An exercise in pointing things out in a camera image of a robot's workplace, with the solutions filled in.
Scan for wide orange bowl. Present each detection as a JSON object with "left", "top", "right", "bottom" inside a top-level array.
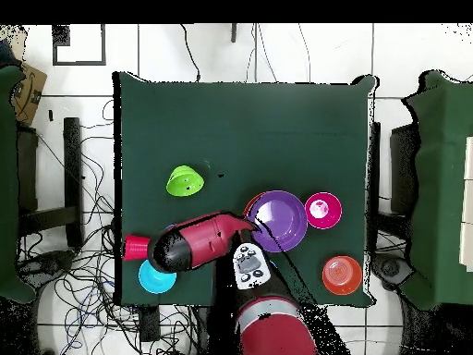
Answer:
[{"left": 242, "top": 192, "right": 265, "bottom": 220}]

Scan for purple bowl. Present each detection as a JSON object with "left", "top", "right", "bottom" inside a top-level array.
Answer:
[{"left": 248, "top": 190, "right": 309, "bottom": 254}]

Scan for small green bowl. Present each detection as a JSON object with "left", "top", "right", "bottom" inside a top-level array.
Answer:
[{"left": 165, "top": 165, "right": 205, "bottom": 198}]

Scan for magenta bowl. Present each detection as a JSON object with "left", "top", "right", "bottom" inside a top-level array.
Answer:
[{"left": 304, "top": 191, "right": 344, "bottom": 231}]

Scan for red cup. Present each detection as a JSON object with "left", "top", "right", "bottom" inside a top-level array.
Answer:
[{"left": 122, "top": 234, "right": 152, "bottom": 263}]

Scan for light blue bowl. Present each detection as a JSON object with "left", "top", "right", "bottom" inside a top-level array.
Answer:
[{"left": 138, "top": 259, "right": 178, "bottom": 295}]

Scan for dark green tablecloth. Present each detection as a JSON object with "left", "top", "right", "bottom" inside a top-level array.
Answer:
[{"left": 112, "top": 70, "right": 378, "bottom": 308}]

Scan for deep orange bowl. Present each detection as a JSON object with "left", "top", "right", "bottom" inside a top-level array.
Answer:
[{"left": 321, "top": 255, "right": 364, "bottom": 297}]

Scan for black box on floor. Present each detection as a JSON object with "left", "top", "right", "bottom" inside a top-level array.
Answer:
[{"left": 139, "top": 304, "right": 161, "bottom": 343}]

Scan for black metal stand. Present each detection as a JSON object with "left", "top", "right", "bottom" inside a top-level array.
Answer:
[
  {"left": 16, "top": 116, "right": 84, "bottom": 248},
  {"left": 367, "top": 121, "right": 420, "bottom": 241}
]

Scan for grey machine base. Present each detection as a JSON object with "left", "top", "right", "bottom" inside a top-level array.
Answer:
[
  {"left": 370, "top": 252, "right": 415, "bottom": 291},
  {"left": 18, "top": 250, "right": 77, "bottom": 286}
]

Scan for green cloth side table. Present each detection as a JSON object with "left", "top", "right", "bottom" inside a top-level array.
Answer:
[
  {"left": 400, "top": 69, "right": 473, "bottom": 311},
  {"left": 0, "top": 65, "right": 37, "bottom": 304}
]

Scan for cardboard box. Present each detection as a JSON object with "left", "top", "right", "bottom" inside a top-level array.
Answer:
[{"left": 10, "top": 62, "right": 48, "bottom": 127}]

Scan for black cable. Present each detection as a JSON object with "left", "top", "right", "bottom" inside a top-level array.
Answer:
[{"left": 179, "top": 24, "right": 201, "bottom": 82}]

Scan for tangle of black cables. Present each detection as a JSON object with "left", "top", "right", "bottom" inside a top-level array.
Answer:
[{"left": 16, "top": 99, "right": 208, "bottom": 355}]

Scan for black square frame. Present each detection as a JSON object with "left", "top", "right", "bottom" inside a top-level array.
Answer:
[{"left": 52, "top": 24, "right": 107, "bottom": 67}]

